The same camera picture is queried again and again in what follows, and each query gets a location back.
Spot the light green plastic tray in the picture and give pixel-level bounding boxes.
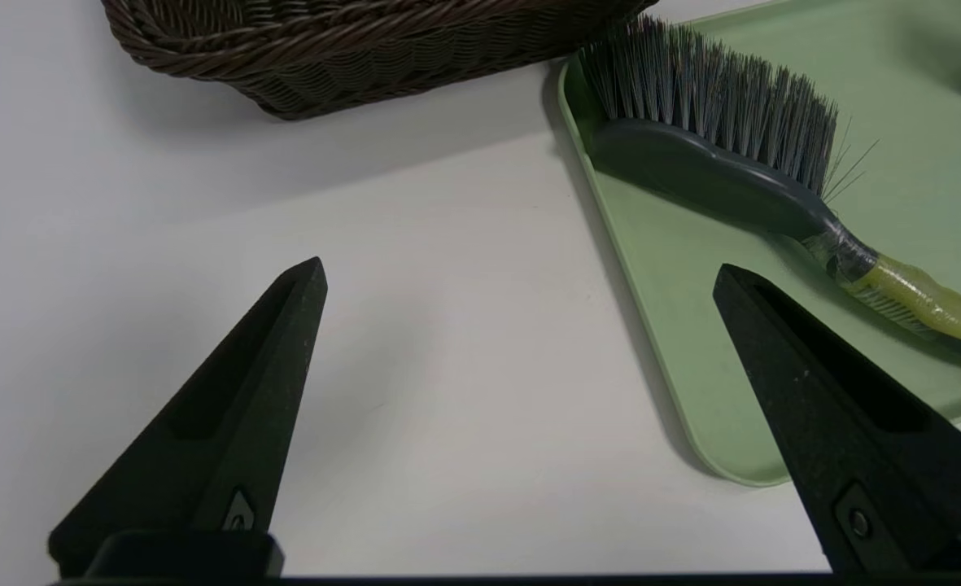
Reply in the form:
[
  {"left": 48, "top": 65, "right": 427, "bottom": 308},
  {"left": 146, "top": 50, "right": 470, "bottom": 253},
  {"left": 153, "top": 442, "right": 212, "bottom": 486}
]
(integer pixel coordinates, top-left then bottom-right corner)
[{"left": 557, "top": 0, "right": 961, "bottom": 488}]

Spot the grey brush with green handle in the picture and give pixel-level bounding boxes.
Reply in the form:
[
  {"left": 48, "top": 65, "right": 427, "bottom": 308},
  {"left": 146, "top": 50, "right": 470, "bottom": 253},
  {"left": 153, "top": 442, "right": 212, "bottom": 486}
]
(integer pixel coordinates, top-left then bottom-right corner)
[{"left": 578, "top": 15, "right": 961, "bottom": 377}]

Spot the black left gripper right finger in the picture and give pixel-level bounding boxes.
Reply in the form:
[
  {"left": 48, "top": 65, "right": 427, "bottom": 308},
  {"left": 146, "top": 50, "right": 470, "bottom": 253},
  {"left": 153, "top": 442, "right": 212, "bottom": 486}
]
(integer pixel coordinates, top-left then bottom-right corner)
[{"left": 713, "top": 263, "right": 961, "bottom": 575}]

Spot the dark brown wicker basket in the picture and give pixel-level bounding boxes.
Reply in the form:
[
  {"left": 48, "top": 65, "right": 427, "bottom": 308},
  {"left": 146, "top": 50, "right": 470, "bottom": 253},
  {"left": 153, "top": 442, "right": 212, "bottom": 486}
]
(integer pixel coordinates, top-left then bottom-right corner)
[{"left": 99, "top": 0, "right": 660, "bottom": 121}]

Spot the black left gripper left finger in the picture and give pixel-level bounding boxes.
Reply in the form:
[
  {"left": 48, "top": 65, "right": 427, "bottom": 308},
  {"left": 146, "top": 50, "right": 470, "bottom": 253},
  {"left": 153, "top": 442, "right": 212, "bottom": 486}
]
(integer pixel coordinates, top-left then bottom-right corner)
[{"left": 47, "top": 257, "right": 328, "bottom": 575}]

